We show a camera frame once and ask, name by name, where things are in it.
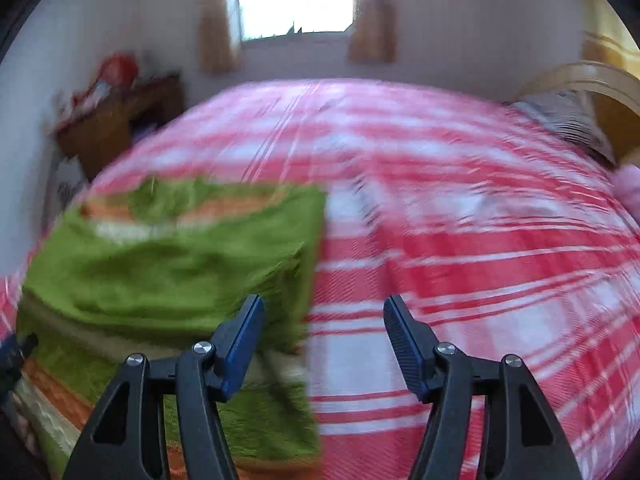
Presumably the red striped bed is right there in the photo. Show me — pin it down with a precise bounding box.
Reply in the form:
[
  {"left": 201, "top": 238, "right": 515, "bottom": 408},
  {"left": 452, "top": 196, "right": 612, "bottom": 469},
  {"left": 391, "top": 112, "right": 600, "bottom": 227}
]
[{"left": 0, "top": 77, "right": 640, "bottom": 480}]

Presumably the red gift box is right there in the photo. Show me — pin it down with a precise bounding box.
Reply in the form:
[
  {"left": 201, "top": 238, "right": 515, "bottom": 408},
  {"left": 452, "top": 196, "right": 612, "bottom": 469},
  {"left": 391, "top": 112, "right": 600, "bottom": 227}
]
[{"left": 95, "top": 52, "right": 139, "bottom": 92}]

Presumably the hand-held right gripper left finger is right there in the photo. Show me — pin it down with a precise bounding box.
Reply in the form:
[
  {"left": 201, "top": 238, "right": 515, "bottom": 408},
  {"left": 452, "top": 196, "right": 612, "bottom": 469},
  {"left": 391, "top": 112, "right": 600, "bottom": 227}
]
[{"left": 62, "top": 295, "right": 265, "bottom": 480}]

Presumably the beige curtain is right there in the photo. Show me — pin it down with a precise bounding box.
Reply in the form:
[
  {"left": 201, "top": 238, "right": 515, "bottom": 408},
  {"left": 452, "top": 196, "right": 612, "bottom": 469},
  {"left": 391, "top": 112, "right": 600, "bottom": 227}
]
[
  {"left": 199, "top": 0, "right": 239, "bottom": 75},
  {"left": 347, "top": 0, "right": 397, "bottom": 64}
]

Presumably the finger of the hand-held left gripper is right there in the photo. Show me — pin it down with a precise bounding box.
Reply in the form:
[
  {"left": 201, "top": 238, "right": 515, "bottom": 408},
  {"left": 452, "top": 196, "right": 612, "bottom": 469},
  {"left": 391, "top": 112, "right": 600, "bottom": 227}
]
[{"left": 0, "top": 332, "right": 39, "bottom": 402}]

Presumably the striped pillow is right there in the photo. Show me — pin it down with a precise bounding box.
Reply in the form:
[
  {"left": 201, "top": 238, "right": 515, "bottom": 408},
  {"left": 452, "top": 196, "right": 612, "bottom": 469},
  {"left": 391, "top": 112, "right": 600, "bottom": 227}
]
[{"left": 514, "top": 89, "right": 617, "bottom": 162}]

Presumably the yellow wooden headboard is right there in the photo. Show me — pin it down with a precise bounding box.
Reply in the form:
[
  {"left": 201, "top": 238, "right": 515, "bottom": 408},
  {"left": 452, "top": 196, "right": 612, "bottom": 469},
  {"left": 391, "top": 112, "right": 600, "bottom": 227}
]
[{"left": 517, "top": 60, "right": 640, "bottom": 167}]

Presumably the pink cloth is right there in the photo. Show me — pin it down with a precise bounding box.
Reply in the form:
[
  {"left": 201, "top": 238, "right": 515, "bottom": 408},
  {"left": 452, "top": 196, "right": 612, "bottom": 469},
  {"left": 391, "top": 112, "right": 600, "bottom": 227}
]
[{"left": 612, "top": 164, "right": 640, "bottom": 223}]

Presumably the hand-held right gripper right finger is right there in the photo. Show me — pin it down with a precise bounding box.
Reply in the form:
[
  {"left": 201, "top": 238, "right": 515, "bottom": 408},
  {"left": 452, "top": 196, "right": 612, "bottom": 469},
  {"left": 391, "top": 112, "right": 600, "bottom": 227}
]
[{"left": 383, "top": 293, "right": 584, "bottom": 480}]

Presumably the brown wooden desk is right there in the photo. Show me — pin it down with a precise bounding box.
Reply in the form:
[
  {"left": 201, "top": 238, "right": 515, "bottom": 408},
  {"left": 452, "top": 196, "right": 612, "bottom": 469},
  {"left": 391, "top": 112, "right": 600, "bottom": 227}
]
[{"left": 54, "top": 74, "right": 185, "bottom": 181}]

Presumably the green striped knitted sweater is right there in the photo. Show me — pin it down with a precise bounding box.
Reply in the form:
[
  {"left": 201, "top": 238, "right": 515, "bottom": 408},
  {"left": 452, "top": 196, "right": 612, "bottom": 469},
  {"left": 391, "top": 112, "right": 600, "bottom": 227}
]
[{"left": 15, "top": 175, "right": 329, "bottom": 480}]

